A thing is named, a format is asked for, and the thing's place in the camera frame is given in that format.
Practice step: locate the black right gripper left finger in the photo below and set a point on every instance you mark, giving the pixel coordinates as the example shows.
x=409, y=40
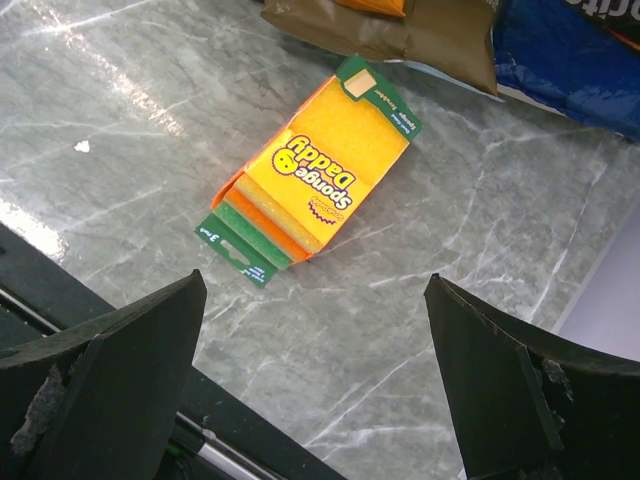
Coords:
x=99, y=400

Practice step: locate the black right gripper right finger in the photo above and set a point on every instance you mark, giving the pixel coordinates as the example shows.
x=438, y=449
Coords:
x=526, y=403

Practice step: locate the Sponge Daddy sponge pack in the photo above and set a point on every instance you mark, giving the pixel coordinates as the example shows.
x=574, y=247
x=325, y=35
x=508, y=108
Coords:
x=288, y=201

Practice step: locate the blue snack bag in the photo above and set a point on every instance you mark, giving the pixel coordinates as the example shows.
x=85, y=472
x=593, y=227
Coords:
x=580, y=58

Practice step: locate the brown snack bag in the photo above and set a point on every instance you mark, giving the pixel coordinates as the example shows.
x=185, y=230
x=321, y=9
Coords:
x=453, y=38

